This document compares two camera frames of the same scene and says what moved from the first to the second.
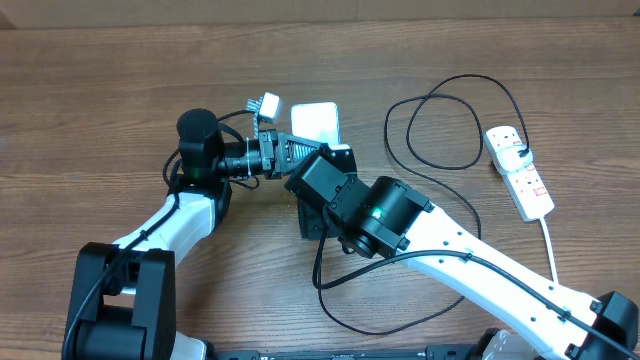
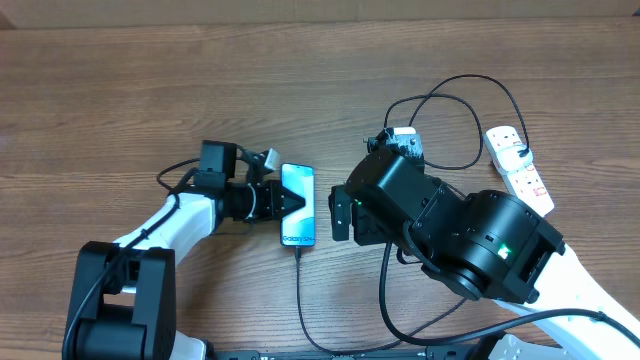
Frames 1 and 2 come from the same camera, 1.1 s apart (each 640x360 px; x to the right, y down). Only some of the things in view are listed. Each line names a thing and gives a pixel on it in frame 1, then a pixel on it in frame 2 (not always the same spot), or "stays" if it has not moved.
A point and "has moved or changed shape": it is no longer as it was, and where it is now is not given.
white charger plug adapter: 509,159 stays
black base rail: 437,352 stays
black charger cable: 361,329 to 421,344
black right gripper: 318,221 to 374,229
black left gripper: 269,139 to 273,190
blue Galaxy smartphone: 318,122 has moved or changed shape
